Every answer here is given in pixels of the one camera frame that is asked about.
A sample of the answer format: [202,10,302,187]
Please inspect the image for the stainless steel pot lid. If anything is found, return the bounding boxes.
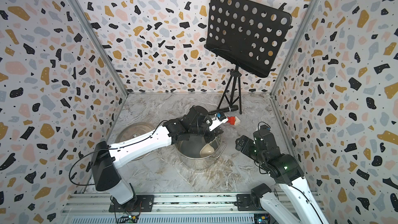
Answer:
[115,122,155,143]

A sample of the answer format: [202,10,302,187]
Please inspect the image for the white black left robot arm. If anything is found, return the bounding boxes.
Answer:
[89,106,228,212]

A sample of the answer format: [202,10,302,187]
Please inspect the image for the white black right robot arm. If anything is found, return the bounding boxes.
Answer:
[235,121,328,224]

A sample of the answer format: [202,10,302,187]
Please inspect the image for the white card piece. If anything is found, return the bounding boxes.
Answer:
[234,116,240,125]

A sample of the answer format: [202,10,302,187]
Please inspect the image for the red block toy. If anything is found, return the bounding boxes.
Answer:
[227,116,236,125]

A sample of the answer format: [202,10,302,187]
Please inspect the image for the black microphone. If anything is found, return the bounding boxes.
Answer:
[208,105,239,115]

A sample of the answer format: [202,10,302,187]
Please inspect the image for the black music stand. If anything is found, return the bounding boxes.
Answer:
[204,0,292,111]

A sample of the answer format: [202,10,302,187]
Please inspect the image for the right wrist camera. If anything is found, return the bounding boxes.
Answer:
[259,124,271,136]

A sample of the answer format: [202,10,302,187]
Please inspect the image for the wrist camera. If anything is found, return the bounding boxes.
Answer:
[209,112,228,131]
[259,124,271,136]

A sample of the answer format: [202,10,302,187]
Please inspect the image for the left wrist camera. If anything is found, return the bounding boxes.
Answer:
[209,112,228,131]

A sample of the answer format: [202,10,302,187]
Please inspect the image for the aluminium mounting rail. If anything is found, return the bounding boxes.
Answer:
[60,191,325,224]

